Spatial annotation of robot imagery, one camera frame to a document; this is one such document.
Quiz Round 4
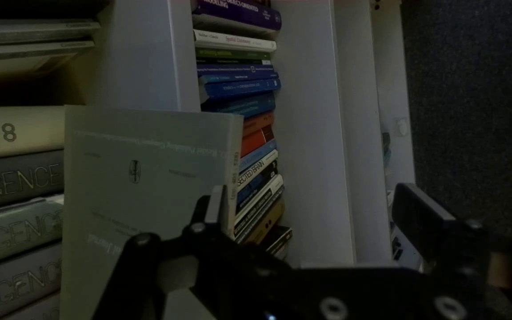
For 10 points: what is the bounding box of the grey-blue Machine book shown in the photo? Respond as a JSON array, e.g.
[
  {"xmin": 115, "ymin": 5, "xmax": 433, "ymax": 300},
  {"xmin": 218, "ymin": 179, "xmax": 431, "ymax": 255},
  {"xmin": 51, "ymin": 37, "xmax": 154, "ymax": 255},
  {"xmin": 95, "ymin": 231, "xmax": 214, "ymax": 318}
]
[{"xmin": 0, "ymin": 243, "xmax": 63, "ymax": 316}]

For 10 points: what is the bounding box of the grey metal bookshelf right unit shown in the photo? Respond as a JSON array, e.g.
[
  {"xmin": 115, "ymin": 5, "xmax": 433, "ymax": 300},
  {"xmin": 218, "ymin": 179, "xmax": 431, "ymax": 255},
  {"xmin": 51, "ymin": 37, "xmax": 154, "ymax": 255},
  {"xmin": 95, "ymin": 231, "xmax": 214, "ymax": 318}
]
[{"xmin": 95, "ymin": 0, "xmax": 419, "ymax": 268}]

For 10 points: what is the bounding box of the teal Machine book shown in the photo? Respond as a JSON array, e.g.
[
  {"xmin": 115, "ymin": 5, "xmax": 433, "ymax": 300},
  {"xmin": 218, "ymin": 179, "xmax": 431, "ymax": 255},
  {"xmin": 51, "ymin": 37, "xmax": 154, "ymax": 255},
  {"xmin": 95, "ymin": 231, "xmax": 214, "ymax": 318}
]
[{"xmin": 0, "ymin": 197, "xmax": 65, "ymax": 259}]

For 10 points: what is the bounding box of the thin pale green book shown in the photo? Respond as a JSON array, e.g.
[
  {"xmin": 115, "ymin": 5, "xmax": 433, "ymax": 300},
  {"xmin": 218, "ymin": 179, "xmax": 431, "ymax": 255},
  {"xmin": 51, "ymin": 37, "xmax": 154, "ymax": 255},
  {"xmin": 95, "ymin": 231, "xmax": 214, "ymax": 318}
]
[{"xmin": 59, "ymin": 106, "xmax": 244, "ymax": 320}]

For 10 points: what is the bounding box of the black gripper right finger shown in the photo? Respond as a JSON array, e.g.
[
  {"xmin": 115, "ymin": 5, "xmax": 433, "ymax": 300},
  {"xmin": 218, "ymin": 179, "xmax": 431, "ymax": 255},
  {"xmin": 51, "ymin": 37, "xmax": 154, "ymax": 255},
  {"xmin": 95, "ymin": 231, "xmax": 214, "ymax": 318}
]
[{"xmin": 392, "ymin": 183, "xmax": 512, "ymax": 320}]

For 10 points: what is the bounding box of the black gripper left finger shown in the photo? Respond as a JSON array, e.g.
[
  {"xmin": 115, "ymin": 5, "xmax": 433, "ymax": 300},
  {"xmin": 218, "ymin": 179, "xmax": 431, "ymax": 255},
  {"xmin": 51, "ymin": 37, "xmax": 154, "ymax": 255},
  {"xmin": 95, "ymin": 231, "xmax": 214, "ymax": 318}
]
[{"xmin": 93, "ymin": 184, "xmax": 239, "ymax": 320}]

